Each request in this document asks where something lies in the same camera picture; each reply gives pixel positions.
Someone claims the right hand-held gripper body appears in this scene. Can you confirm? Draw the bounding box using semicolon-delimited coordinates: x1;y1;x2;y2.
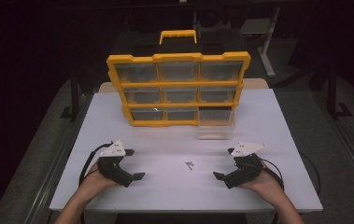
224;141;267;190

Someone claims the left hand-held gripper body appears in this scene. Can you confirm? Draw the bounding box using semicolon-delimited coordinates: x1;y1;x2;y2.
96;139;135;189

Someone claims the clear plastic pulled drawer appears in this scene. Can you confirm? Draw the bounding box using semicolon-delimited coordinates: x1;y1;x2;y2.
197;106;237;140

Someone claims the yellow black drawer organizer cabinet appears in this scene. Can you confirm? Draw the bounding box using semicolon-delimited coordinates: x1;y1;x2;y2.
106;29;252;128

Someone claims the person's left hand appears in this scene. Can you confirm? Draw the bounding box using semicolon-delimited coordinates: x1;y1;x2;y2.
81;162;120;195

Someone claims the person's right hand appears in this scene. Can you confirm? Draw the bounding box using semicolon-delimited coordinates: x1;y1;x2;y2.
239;159;286;201

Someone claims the black metal stand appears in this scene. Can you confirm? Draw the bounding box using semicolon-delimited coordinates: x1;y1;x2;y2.
324;60;354;120
60;73;83;121

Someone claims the set of clear plastic drawers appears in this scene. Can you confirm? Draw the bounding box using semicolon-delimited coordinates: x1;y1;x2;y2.
115;62;244;121

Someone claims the white metal stand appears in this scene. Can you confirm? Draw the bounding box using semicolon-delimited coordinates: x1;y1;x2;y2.
239;7;282;78

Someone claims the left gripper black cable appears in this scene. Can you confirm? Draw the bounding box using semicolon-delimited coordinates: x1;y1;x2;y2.
78;142;114;188

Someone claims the grey metal floor rail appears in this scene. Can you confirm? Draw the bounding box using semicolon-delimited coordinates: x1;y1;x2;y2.
29;92;93;224
316;90;354;195

